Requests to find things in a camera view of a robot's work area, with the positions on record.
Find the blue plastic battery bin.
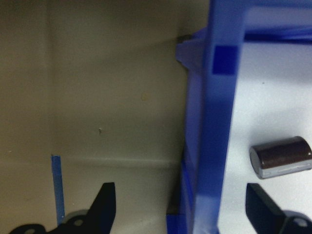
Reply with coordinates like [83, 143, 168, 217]
[165, 0, 312, 234]

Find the dark cylindrical battery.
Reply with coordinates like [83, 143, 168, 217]
[248, 136, 312, 180]

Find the white foam bin liner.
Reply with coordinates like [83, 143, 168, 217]
[218, 36, 312, 234]

